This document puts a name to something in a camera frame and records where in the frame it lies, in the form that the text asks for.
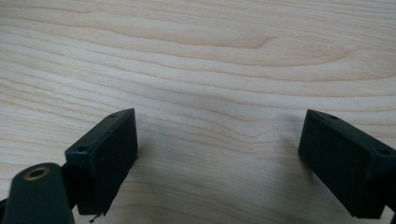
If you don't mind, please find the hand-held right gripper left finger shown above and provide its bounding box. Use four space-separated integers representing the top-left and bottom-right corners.
64 107 139 217

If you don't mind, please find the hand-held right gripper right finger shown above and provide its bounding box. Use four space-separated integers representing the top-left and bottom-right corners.
297 108 396 219

